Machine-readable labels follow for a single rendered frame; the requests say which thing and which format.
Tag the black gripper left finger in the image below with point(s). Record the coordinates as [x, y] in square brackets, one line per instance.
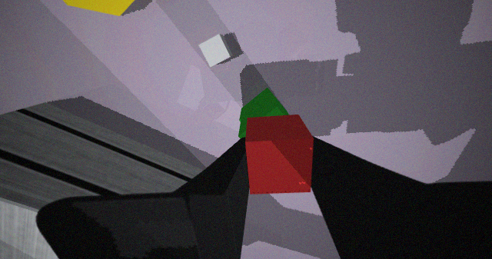
[203, 219]

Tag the green block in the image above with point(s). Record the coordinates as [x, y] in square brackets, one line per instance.
[255, 102]
[269, 107]

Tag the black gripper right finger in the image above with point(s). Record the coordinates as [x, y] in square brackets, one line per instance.
[375, 213]

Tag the red block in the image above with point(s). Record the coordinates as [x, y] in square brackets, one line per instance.
[279, 153]

